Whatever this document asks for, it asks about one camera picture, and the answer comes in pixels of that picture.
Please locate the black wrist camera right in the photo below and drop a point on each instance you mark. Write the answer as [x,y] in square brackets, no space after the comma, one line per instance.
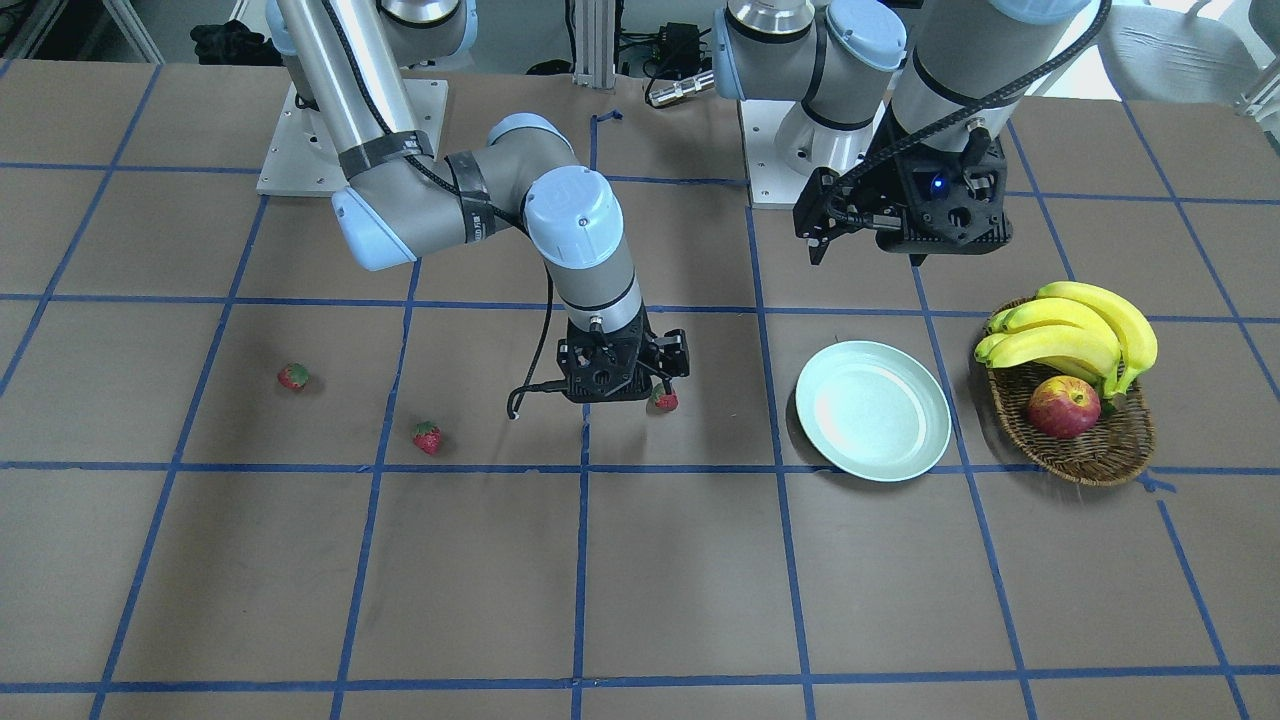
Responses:
[605,367]

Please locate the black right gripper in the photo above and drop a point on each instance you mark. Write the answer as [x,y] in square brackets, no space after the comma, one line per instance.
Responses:
[672,353]

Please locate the red strawberry moved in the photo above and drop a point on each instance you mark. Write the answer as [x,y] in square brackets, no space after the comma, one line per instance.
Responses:
[293,376]
[663,401]
[427,436]

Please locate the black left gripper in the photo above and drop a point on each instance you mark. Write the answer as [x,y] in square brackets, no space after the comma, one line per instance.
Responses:
[886,178]

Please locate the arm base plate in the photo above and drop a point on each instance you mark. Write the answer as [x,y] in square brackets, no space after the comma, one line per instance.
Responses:
[782,146]
[303,155]

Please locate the red apple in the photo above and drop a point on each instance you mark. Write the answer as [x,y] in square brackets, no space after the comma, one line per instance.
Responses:
[1064,407]

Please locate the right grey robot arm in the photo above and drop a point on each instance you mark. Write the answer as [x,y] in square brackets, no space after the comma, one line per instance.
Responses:
[401,201]

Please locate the light green plate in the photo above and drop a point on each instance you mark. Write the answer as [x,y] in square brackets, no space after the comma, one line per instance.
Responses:
[873,411]

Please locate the aluminium profile post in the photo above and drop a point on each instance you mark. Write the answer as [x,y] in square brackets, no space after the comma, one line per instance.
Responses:
[595,30]

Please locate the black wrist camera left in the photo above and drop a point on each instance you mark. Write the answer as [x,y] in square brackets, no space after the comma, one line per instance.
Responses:
[945,202]

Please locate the yellow banana bunch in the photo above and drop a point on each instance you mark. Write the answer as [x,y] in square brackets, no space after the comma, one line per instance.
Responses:
[1078,328]

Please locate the grey chair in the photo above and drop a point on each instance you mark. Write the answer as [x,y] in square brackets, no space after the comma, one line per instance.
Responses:
[1152,54]

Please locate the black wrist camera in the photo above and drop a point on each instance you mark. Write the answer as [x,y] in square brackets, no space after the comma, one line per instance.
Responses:
[605,367]
[945,202]

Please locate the brown wicker basket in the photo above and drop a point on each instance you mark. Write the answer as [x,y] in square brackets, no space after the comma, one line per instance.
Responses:
[1117,449]

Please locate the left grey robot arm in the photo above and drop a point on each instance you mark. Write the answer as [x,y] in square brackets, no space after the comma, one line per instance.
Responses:
[964,65]

